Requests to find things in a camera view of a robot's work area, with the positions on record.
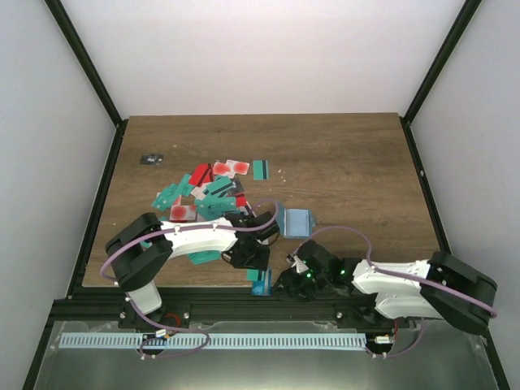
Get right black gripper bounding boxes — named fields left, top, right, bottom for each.
left=271, top=267, right=330, bottom=303

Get blue card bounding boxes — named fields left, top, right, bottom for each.
left=251, top=268, right=272, bottom=297

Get blue leather card holder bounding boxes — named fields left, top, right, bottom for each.
left=278, top=209, right=315, bottom=239

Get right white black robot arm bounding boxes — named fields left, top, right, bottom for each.
left=272, top=240, right=497, bottom=335

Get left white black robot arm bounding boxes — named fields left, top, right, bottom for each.
left=100, top=211, right=280, bottom=328

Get teal striped card front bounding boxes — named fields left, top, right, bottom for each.
left=246, top=270, right=265, bottom=282

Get teal VIP card front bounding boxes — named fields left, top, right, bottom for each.
left=187, top=250, right=221, bottom=265

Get teal vip card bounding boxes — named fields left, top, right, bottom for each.
left=187, top=250, right=221, bottom=265
left=195, top=197, right=236, bottom=215

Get teal VIP card centre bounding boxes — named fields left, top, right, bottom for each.
left=195, top=197, right=236, bottom=215

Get white card red blob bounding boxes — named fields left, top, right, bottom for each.
left=169, top=205, right=197, bottom=222

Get teal card with stripe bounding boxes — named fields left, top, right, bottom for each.
left=253, top=160, right=269, bottom=180

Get white card red circles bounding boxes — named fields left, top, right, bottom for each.
left=213, top=159, right=249, bottom=178

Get red card black stripe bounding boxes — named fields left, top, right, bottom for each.
left=188, top=163, right=214, bottom=187

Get teal card far left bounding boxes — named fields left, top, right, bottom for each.
left=151, top=174, right=194, bottom=211

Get small black card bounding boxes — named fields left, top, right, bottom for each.
left=140, top=154, right=164, bottom=165

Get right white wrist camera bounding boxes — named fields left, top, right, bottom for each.
left=287, top=253, right=309, bottom=275

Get light blue slotted rail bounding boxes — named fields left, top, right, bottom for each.
left=58, top=332, right=366, bottom=351

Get black aluminium frame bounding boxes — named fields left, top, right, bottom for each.
left=22, top=0, right=511, bottom=390

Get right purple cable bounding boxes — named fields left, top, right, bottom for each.
left=290, top=225, right=499, bottom=359

